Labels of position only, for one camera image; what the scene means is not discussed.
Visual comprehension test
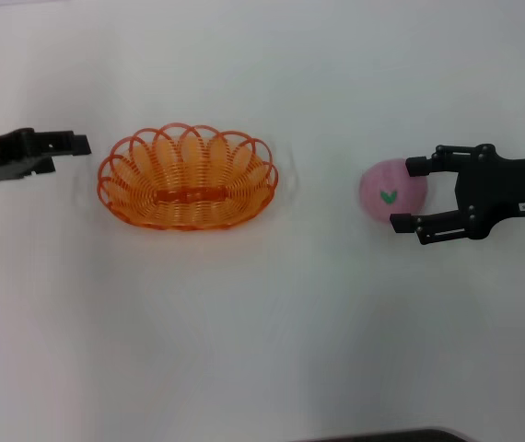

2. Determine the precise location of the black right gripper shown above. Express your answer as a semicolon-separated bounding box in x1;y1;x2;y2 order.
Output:
390;144;525;245

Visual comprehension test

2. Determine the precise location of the pink peach with green leaf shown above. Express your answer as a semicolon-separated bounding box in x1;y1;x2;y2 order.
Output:
358;157;429;226

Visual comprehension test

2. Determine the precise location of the orange plastic wire basket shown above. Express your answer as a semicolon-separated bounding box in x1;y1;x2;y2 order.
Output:
97;122;280;231

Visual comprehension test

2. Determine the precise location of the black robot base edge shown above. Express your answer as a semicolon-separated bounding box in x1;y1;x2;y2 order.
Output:
289;427;469;442

